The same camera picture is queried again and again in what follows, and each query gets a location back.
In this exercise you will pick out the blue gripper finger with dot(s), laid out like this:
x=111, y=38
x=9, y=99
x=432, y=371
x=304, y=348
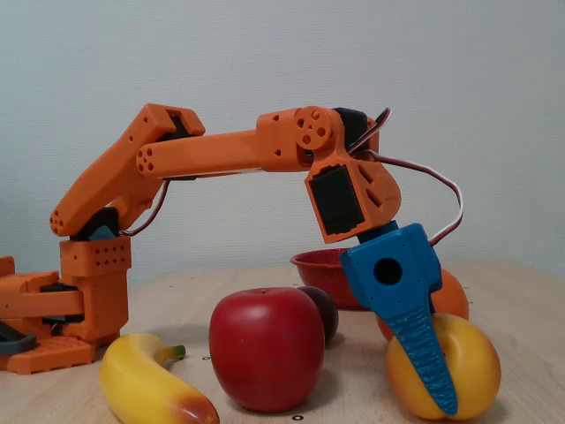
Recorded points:
x=424, y=353

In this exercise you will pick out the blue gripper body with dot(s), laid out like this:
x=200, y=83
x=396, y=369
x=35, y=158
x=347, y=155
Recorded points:
x=399, y=289

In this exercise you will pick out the yellow toy peach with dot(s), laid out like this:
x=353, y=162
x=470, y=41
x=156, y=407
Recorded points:
x=472, y=366

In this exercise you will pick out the orange robot base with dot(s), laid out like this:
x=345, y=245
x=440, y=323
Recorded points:
x=48, y=353

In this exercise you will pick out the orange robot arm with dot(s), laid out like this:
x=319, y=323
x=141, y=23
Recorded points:
x=212, y=150

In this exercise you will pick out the red speckled enamel bowl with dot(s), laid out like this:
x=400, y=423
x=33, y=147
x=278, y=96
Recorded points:
x=318, y=274

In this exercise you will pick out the toy orange fruit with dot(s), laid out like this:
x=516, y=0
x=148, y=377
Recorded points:
x=454, y=300

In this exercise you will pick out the dark purple toy plum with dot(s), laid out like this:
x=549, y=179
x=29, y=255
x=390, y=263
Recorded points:
x=329, y=315

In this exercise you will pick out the red toy apple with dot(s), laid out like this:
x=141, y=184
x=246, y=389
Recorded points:
x=265, y=349

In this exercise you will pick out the yellow toy banana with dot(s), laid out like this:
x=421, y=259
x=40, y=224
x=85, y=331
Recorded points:
x=132, y=380

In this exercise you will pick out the dark grey table clamp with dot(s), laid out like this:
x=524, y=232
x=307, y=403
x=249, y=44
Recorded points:
x=20, y=343

